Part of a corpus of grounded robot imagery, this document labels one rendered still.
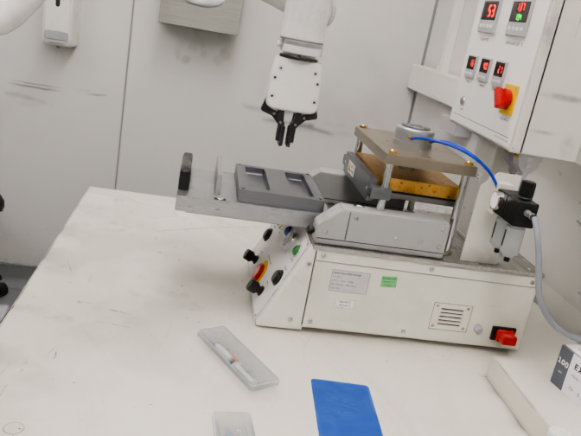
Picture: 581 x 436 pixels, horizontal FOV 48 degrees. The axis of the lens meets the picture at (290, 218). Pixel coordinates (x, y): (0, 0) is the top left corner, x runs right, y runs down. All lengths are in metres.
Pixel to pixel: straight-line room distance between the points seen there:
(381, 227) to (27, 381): 0.64
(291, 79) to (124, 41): 1.55
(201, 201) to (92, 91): 1.61
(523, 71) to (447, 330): 0.51
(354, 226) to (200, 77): 1.63
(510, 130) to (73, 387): 0.86
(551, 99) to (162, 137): 1.84
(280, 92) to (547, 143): 0.50
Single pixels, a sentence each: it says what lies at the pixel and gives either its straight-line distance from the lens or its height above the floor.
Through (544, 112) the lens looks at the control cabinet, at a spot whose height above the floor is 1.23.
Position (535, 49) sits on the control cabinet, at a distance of 1.24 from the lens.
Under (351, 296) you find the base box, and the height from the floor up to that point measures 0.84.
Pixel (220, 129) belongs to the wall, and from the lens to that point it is 2.75.
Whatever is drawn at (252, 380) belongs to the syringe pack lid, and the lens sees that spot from 1.04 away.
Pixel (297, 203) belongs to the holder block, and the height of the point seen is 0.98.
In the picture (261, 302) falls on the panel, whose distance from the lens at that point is 1.27.
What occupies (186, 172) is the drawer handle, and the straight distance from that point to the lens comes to 1.23.
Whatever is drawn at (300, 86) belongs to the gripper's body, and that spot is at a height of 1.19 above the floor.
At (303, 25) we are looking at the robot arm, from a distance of 1.23.
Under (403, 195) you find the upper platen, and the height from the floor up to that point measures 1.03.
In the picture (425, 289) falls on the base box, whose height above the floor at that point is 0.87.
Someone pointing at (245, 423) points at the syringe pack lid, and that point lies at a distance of 0.94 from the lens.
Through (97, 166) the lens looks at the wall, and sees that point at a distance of 2.82.
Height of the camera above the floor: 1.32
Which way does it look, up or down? 17 degrees down
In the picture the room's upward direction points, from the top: 11 degrees clockwise
